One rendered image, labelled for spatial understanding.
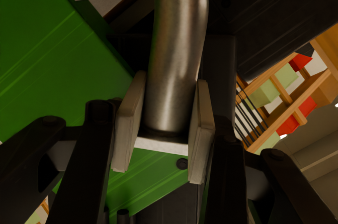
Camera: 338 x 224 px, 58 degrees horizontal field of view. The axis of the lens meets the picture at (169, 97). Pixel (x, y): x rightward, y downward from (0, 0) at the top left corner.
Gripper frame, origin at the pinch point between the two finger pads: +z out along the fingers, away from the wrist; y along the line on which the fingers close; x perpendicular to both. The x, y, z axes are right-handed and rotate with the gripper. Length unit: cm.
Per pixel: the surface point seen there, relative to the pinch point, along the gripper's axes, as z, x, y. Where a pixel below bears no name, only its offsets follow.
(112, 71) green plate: 4.4, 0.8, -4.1
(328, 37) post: 74, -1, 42
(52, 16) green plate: 4.5, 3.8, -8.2
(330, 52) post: 73, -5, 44
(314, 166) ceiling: 593, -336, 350
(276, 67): 323, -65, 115
